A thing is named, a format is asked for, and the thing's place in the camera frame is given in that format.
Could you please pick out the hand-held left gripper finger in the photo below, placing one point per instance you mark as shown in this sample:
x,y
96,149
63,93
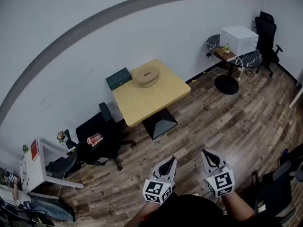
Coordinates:
x,y
174,171
158,167

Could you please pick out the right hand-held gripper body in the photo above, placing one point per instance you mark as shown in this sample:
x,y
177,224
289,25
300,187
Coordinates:
x,y
222,181

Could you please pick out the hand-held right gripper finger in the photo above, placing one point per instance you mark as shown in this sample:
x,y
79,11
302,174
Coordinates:
x,y
205,164
220,158

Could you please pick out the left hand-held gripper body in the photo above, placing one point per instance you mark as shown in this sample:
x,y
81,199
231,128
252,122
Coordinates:
x,y
154,189

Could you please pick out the round wooden box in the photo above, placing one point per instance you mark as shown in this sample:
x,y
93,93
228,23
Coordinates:
x,y
147,75

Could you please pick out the person's right forearm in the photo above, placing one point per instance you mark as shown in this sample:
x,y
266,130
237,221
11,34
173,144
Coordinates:
x,y
236,204

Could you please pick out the person's left forearm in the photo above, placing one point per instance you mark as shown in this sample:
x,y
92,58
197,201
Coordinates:
x,y
139,215

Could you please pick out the person's black shirt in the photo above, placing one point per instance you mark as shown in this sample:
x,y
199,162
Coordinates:
x,y
194,214

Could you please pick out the square wooden table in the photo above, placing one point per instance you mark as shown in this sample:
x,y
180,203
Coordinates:
x,y
151,98

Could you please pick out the pink packet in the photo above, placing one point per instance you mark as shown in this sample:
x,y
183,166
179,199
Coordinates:
x,y
94,139

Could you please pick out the dark green rectangular case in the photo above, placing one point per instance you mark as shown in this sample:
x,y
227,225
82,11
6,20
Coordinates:
x,y
118,79

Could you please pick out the white furniture edge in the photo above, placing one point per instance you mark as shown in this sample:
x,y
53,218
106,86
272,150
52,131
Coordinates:
x,y
296,96

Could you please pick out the colourful flower pot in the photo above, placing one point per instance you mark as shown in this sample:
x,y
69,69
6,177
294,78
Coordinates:
x,y
61,136

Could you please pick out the brown book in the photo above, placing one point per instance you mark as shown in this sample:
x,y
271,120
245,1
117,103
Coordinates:
x,y
225,55

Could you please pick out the round black marble table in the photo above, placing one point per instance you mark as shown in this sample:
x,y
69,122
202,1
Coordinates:
x,y
251,58

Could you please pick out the small potted plant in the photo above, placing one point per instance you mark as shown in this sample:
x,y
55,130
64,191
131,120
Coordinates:
x,y
226,49

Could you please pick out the white desk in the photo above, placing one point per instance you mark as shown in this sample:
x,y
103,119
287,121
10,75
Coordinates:
x,y
35,171

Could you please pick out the white microwave oven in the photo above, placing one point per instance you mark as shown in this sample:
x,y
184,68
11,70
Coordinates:
x,y
239,39

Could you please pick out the red book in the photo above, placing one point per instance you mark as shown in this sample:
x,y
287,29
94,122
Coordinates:
x,y
34,150

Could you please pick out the black high-back office chair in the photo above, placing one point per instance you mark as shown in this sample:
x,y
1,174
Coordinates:
x,y
267,41

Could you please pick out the small green plant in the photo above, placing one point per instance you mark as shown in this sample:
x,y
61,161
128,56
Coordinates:
x,y
25,148

